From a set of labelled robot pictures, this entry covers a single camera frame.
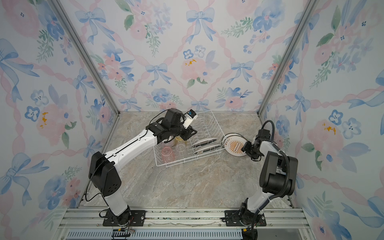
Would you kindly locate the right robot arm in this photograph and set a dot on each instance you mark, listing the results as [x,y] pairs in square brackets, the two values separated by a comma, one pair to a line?
[277,177]

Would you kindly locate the orange sunburst plate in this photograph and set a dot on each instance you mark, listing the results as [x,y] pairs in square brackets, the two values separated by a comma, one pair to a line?
[233,143]

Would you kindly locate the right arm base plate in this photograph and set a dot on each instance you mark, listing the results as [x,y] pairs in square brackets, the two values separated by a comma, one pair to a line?
[235,219]

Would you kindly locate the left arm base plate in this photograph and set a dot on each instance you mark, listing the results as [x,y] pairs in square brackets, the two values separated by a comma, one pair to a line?
[132,218]

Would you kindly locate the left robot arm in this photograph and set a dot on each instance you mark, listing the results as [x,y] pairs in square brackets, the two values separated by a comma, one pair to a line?
[105,168]

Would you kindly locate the yellow glass cup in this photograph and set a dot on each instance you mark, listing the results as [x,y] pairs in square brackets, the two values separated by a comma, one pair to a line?
[180,141]

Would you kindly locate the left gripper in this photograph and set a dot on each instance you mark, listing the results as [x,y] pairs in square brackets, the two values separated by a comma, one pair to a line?
[189,133]

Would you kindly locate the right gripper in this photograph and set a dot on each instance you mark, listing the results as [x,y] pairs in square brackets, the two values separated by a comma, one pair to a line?
[246,147]

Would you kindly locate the white wire dish rack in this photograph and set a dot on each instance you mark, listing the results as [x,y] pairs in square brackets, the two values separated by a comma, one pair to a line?
[208,127]

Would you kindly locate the aluminium corner post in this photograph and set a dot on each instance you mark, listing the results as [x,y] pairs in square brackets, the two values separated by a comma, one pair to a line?
[291,47]
[68,26]

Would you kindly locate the aluminium front rail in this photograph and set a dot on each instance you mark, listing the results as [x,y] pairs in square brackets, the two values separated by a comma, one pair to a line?
[90,223]

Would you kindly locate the green red rim plate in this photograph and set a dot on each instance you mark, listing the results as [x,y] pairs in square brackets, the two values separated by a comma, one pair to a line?
[204,142]

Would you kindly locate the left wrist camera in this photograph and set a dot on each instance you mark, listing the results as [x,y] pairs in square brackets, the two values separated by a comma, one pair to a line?
[190,116]

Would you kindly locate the right aluminium corner post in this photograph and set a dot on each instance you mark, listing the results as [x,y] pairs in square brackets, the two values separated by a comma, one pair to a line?
[291,47]

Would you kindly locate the left aluminium corner post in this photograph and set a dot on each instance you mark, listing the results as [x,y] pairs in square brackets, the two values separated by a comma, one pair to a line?
[68,26]

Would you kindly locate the pink glass cup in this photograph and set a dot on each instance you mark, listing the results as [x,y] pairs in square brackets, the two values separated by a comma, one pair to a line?
[168,155]

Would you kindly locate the clear glass cup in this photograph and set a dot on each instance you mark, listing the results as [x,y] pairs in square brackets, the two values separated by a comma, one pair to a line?
[181,151]

